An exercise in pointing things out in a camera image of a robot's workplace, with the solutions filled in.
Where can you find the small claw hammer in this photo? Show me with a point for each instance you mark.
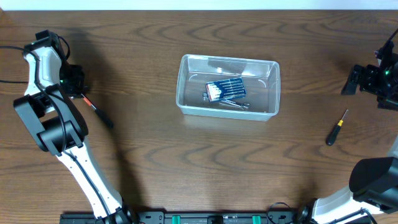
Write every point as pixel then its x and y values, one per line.
pixel 100 113

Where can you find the clear plastic container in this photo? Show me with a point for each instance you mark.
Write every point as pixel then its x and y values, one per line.
pixel 261 80

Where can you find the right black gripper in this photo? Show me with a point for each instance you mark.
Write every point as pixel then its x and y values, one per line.
pixel 357 78

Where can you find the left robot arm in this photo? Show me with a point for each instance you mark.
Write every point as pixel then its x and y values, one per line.
pixel 57 127

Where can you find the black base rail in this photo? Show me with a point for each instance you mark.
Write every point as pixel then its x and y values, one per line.
pixel 276 216

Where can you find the blue screwdriver set case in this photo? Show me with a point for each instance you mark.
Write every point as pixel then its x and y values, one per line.
pixel 226 89

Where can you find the black yellow screwdriver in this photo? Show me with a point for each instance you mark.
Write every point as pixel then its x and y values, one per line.
pixel 331 138

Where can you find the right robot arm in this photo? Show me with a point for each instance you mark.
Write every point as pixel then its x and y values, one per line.
pixel 372 187

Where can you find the silver double ring wrench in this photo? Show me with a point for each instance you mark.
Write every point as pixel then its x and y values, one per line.
pixel 239 104

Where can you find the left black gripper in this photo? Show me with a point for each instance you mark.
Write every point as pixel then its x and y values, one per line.
pixel 76 86

